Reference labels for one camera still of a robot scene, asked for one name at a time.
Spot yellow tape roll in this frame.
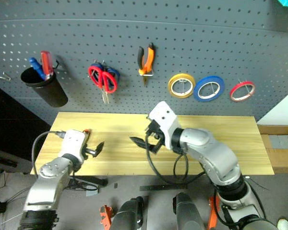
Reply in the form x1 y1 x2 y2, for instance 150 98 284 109
167 73 196 99

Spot black table leg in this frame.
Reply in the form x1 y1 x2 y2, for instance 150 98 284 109
69 175 109 187

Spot black flat floor bar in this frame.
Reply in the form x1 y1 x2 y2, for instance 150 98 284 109
139 184 187 192

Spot red-handled scissors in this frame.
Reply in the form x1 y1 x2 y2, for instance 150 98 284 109
87 65 118 104

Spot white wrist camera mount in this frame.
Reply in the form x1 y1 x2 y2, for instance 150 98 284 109
60 129 87 164
148 101 181 150

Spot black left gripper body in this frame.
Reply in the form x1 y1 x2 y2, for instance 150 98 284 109
82 143 97 159

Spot small grey floor box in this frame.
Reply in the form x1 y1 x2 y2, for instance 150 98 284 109
85 186 99 196

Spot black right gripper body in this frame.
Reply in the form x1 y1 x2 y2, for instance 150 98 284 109
144 119 165 145

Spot dark rounded shape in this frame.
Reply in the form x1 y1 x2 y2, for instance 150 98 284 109
109 196 149 230
172 192 205 230

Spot red-handled screwdriver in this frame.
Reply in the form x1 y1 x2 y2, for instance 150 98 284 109
40 50 54 81

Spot blue tape roll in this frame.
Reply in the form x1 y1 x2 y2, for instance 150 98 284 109
193 76 225 103

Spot grey pegboard wall panel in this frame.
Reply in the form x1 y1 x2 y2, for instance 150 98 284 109
0 0 288 126

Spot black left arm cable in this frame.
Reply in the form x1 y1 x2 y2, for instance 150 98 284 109
31 130 66 176

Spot red tape roll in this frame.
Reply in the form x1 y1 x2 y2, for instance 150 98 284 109
229 80 256 103

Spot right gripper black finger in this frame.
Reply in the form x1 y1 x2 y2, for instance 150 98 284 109
130 136 147 148
148 141 164 154

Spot orange black needle-nose pliers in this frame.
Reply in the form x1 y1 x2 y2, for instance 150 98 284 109
137 42 157 87

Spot brown cardboard box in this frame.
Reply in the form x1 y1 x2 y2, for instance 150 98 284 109
257 124 288 175

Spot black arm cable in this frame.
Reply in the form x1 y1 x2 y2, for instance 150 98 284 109
144 133 191 185
31 130 66 176

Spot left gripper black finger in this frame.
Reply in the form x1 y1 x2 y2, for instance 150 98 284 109
93 141 105 158

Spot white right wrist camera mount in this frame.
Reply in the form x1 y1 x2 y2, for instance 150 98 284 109
148 101 181 150

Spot blue-handled screwdriver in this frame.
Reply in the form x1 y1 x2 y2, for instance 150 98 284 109
29 57 47 81

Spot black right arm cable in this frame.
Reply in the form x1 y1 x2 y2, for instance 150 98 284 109
144 133 191 185

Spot orange floor object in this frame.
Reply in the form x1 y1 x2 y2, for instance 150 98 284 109
207 196 219 230
99 204 116 230

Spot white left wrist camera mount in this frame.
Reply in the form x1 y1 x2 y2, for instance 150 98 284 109
60 129 87 164

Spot blue-handled scissors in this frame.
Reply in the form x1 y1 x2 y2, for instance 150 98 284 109
90 60 121 89

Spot black plastic cup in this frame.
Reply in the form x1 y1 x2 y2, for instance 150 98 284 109
20 66 69 108

